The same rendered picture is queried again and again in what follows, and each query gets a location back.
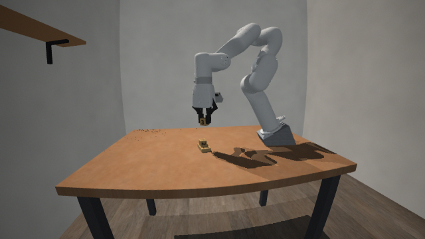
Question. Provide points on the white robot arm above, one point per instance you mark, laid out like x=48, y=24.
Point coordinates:
x=254, y=84

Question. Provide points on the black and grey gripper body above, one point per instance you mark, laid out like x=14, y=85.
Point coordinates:
x=203, y=95

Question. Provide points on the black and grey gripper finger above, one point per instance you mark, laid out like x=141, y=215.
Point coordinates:
x=210, y=111
x=199, y=112

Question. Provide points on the tan number cube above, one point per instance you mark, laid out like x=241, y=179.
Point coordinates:
x=202, y=142
x=203, y=122

